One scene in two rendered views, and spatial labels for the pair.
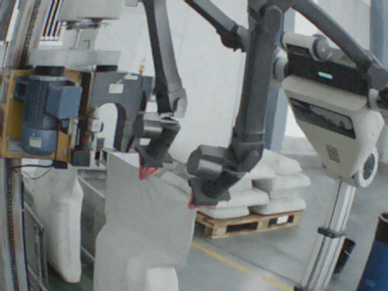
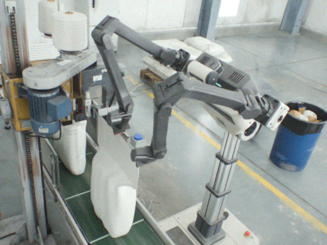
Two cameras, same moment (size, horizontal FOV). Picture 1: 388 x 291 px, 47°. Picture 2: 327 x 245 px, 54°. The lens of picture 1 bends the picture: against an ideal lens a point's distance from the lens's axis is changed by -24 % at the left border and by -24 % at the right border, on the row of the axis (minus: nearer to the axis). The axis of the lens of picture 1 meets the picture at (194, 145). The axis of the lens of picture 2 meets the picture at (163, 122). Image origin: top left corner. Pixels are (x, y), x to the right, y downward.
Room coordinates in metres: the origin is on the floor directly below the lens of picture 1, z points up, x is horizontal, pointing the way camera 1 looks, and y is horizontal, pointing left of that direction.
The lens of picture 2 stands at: (0.09, -0.09, 2.07)
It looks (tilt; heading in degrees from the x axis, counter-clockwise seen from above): 31 degrees down; 358
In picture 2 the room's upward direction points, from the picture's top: 8 degrees clockwise
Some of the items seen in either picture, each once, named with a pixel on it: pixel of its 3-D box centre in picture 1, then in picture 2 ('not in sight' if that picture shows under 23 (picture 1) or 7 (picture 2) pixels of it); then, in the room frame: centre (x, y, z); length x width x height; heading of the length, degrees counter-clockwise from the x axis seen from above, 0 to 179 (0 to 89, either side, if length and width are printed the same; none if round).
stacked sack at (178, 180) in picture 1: (201, 183); (165, 60); (4.99, -0.12, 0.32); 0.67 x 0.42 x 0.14; 131
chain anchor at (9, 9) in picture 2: not in sight; (11, 8); (1.63, 0.65, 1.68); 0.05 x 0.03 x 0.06; 127
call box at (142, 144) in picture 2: not in sight; (137, 141); (1.93, 0.02, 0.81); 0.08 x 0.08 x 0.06; 37
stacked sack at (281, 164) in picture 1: (268, 160); (204, 45); (5.24, -0.71, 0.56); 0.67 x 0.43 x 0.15; 37
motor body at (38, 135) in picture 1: (41, 113); (45, 109); (1.54, 0.49, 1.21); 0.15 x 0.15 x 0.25
